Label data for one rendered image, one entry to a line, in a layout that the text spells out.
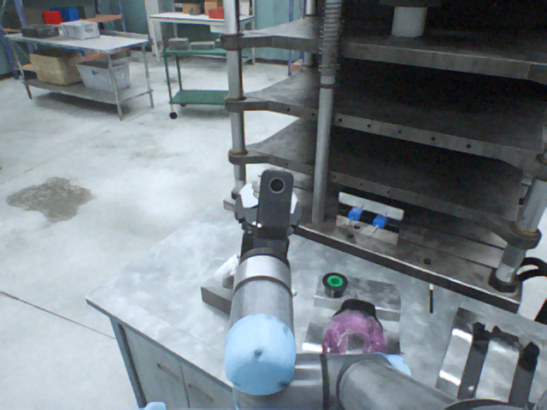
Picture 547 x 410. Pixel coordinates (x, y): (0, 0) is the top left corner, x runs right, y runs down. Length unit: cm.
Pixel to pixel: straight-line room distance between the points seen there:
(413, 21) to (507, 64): 43
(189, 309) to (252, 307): 94
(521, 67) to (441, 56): 23
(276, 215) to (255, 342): 19
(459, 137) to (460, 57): 25
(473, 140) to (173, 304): 114
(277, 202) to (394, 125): 101
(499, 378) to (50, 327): 225
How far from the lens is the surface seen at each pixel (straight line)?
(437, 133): 147
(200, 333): 131
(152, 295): 146
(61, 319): 269
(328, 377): 52
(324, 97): 151
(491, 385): 121
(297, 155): 177
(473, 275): 167
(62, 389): 236
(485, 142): 146
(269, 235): 53
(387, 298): 128
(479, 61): 142
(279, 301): 46
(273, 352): 42
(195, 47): 516
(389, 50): 147
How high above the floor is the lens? 180
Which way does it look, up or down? 33 degrees down
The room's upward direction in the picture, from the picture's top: straight up
